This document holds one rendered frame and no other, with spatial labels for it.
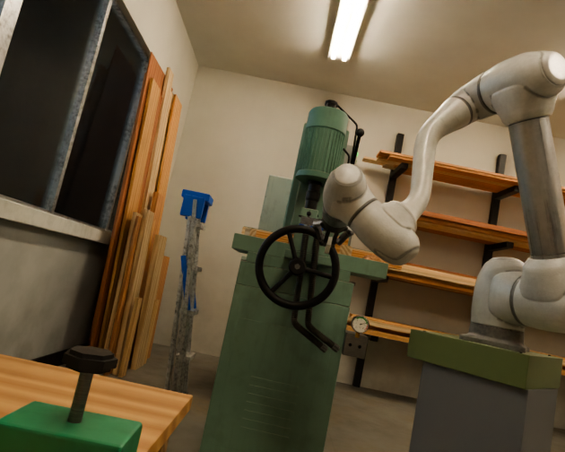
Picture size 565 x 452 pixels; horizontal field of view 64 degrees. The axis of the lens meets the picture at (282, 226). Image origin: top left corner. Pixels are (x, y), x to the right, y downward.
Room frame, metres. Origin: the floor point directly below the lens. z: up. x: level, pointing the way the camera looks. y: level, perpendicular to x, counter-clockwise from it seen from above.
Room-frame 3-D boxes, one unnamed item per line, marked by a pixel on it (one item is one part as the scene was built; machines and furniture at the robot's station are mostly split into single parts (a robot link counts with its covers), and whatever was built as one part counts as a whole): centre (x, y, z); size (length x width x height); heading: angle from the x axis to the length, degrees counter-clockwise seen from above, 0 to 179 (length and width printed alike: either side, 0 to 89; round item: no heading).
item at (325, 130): (1.88, -0.10, 1.35); 0.18 x 0.18 x 0.31
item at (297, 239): (1.69, -0.12, 0.91); 0.15 x 0.14 x 0.09; 86
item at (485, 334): (1.44, -0.73, 0.72); 0.22 x 0.18 x 0.06; 146
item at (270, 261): (1.82, -0.10, 0.82); 0.40 x 0.21 x 0.04; 86
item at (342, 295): (2.00, -0.11, 0.76); 0.57 x 0.45 x 0.09; 176
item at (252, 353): (2.00, -0.11, 0.36); 0.58 x 0.45 x 0.71; 176
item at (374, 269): (1.77, -0.13, 0.87); 0.61 x 0.30 x 0.06; 86
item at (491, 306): (1.41, -0.72, 0.86); 0.18 x 0.16 x 0.22; 21
